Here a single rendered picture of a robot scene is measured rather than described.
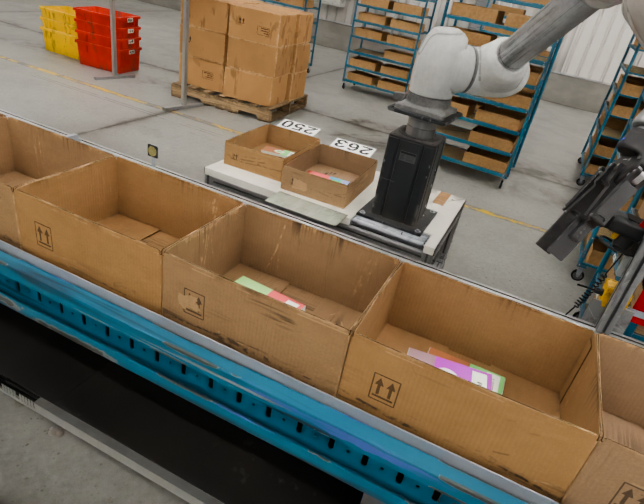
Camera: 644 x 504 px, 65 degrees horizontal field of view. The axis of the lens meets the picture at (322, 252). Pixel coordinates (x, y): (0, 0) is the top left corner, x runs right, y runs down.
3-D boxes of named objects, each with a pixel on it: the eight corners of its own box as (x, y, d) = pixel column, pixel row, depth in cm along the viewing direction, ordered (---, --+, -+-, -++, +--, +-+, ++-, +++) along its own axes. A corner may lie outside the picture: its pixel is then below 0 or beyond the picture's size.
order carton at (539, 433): (562, 395, 104) (598, 331, 96) (556, 511, 80) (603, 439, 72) (384, 322, 116) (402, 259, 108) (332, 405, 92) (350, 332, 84)
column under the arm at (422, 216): (378, 194, 216) (396, 118, 200) (436, 213, 209) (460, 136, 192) (355, 214, 195) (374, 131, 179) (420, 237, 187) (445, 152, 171)
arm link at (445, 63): (402, 85, 184) (417, 19, 173) (449, 91, 188) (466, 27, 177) (415, 96, 171) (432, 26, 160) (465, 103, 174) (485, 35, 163)
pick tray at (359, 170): (374, 181, 229) (379, 160, 224) (343, 209, 197) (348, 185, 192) (317, 163, 237) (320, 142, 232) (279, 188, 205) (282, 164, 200)
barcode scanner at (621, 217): (589, 233, 153) (609, 203, 147) (628, 251, 150) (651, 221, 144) (589, 241, 147) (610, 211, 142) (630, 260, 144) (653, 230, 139)
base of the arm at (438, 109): (402, 96, 194) (405, 81, 191) (457, 112, 186) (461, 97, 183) (383, 103, 180) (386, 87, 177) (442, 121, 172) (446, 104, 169)
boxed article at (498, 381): (428, 352, 109) (430, 346, 108) (503, 383, 104) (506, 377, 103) (419, 373, 102) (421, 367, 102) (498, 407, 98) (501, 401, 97)
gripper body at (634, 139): (687, 155, 77) (641, 203, 79) (657, 155, 85) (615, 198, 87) (650, 123, 76) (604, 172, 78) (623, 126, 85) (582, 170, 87)
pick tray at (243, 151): (318, 159, 242) (321, 139, 237) (281, 182, 210) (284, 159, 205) (266, 143, 250) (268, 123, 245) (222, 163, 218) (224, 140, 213)
